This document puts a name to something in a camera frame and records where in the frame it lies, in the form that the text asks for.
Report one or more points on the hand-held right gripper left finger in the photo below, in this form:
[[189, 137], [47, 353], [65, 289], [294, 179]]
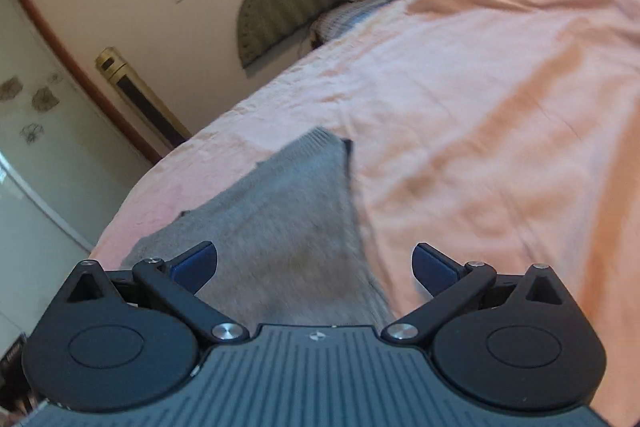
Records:
[[192, 264]]

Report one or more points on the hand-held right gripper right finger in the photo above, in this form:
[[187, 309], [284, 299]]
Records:
[[434, 268]]

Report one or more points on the grey sweater with navy sleeves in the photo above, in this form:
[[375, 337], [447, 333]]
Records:
[[290, 227]]

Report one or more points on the pink bed blanket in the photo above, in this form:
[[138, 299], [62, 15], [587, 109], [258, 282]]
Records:
[[475, 132]]

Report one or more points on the white wardrobe door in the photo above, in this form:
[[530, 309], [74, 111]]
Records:
[[45, 187]]

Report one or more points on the gold tower fan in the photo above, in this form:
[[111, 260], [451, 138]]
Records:
[[140, 99]]

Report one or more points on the outline flower sticker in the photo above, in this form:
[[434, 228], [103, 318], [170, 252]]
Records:
[[31, 133]]

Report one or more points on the brown flower sticker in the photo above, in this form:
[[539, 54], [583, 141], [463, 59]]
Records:
[[45, 99]]

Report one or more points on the small flower sticker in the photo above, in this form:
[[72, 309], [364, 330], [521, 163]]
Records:
[[55, 78]]

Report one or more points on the patterned pillow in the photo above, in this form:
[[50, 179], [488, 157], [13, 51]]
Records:
[[350, 19]]

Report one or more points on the wooden door frame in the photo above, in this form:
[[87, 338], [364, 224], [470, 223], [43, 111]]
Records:
[[75, 57]]

